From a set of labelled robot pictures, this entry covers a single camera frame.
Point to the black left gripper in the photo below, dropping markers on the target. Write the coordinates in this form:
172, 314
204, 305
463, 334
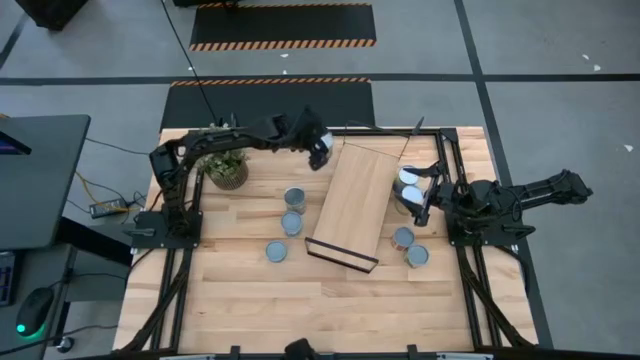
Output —
297, 135

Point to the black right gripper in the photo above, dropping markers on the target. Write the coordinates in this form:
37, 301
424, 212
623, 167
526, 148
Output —
450, 197

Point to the teal and yellow tin can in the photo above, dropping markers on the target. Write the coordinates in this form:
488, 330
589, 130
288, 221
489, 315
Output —
412, 194

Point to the pale yellow label tin can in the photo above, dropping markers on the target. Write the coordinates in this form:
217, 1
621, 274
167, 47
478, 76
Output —
407, 176

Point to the red white tomatoes tin can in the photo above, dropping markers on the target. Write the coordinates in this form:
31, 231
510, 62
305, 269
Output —
402, 238

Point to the green orange label tin can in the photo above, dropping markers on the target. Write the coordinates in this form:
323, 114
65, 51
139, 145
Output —
295, 199

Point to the green dotted tin can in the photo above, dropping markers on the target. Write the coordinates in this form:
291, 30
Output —
416, 255

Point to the mixed vegetables label tin can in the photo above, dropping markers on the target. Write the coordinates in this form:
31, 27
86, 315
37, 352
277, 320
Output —
291, 223

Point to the short teal tin can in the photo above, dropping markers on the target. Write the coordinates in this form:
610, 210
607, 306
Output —
276, 251

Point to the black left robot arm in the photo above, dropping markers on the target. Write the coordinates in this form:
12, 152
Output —
220, 137

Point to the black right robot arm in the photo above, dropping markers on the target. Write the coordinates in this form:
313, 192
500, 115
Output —
550, 187

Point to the black hazard-striped floor mat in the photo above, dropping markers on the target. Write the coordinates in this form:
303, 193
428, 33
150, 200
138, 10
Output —
270, 102
280, 25

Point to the green plant in ribbed pot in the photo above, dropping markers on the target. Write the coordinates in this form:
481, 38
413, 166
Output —
230, 175

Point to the black rounded object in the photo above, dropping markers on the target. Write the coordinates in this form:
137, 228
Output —
300, 350

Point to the black power adapter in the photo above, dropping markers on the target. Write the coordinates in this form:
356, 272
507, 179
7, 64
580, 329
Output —
107, 208

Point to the black desk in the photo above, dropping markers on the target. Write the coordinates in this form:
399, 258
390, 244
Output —
40, 190

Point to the black box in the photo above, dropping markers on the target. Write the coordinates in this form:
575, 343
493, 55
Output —
50, 12

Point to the black chair caster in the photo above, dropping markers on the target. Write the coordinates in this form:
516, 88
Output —
65, 344

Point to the black mouse with green light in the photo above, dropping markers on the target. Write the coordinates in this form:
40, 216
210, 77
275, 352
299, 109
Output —
34, 310

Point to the black keyboard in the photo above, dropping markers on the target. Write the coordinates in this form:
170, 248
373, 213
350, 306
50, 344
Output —
6, 280

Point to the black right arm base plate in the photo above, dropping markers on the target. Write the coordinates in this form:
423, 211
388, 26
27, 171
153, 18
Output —
460, 239

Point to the black aluminium table frame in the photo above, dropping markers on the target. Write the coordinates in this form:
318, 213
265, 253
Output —
447, 136

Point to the wooden shelf black metal frame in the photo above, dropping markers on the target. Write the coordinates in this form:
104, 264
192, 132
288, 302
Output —
357, 200

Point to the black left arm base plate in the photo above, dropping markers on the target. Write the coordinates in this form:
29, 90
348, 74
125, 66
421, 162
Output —
150, 240

